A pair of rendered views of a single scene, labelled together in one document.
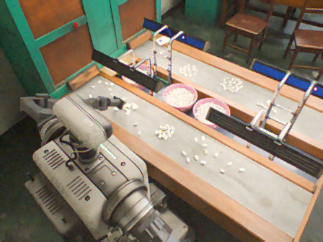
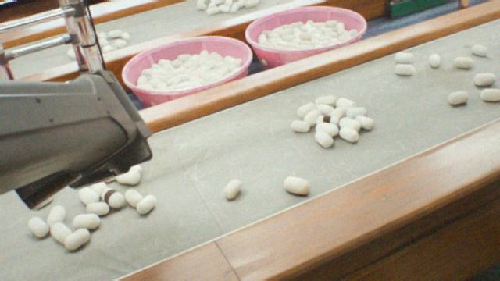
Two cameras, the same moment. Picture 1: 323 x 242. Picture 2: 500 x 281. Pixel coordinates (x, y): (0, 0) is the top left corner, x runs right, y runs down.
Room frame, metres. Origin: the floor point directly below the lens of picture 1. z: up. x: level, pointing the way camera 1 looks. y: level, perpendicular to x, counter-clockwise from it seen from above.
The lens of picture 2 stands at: (0.89, 0.67, 1.19)
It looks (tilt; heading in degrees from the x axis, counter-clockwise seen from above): 32 degrees down; 297
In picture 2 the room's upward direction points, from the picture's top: 8 degrees counter-clockwise
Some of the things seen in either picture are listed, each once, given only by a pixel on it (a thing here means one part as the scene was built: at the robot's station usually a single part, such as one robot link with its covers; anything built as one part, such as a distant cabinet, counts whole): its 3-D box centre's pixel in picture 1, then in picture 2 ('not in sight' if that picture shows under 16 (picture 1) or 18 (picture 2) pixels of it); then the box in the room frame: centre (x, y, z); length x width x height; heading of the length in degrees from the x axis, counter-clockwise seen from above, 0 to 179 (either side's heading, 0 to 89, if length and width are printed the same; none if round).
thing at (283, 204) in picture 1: (170, 136); (352, 119); (1.08, -0.07, 0.73); 1.81 x 0.30 x 0.02; 50
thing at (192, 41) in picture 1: (174, 32); not in sight; (1.84, -0.14, 1.08); 0.62 x 0.08 x 0.07; 50
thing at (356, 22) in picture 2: (210, 114); (306, 46); (1.27, -0.38, 0.72); 0.27 x 0.27 x 0.10
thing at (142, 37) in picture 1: (139, 39); not in sight; (2.17, 0.16, 0.83); 0.30 x 0.06 x 0.07; 140
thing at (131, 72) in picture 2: (179, 99); (191, 81); (1.45, -0.16, 0.72); 0.27 x 0.27 x 0.10
